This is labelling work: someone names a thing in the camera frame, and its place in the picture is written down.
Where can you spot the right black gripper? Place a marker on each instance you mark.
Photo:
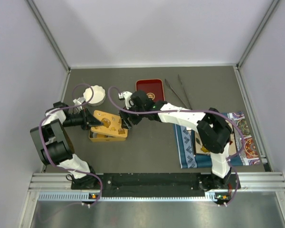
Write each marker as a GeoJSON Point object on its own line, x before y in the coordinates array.
{"type": "Point", "coordinates": [126, 123]}

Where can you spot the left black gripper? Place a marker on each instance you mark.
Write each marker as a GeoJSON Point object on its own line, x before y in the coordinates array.
{"type": "Point", "coordinates": [89, 119]}

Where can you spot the silver tin lid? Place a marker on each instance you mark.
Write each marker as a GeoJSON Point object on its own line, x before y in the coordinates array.
{"type": "Point", "coordinates": [112, 125]}

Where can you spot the white scalloped dish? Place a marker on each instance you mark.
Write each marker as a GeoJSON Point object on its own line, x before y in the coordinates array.
{"type": "Point", "coordinates": [95, 94]}

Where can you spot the metal tongs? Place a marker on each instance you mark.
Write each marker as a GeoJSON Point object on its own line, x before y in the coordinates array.
{"type": "Point", "coordinates": [185, 101]}

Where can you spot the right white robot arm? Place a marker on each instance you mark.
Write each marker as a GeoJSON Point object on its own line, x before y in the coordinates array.
{"type": "Point", "coordinates": [165, 112]}

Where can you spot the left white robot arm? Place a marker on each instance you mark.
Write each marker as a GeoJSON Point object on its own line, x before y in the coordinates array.
{"type": "Point", "coordinates": [55, 148]}

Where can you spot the gold cookie tin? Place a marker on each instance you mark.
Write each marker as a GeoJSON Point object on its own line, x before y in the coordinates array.
{"type": "Point", "coordinates": [109, 139]}

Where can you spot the red lacquer tray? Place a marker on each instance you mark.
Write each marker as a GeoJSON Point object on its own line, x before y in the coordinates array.
{"type": "Point", "coordinates": [153, 88]}

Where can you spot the blue patterned cloth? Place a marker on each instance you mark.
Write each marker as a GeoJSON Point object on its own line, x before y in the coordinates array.
{"type": "Point", "coordinates": [186, 146]}

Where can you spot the floral square plate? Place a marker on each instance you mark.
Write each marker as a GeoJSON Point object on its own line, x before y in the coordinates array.
{"type": "Point", "coordinates": [200, 147]}

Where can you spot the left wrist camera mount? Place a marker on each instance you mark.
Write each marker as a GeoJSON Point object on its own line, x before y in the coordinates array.
{"type": "Point", "coordinates": [78, 103]}

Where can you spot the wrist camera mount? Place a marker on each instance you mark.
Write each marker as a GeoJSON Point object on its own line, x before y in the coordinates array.
{"type": "Point", "coordinates": [78, 103]}
{"type": "Point", "coordinates": [126, 97]}

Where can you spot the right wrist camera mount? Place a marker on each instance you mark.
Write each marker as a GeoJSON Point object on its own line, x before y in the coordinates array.
{"type": "Point", "coordinates": [126, 97]}

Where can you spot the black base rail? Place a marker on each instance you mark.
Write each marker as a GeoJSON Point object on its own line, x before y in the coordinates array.
{"type": "Point", "coordinates": [163, 184]}

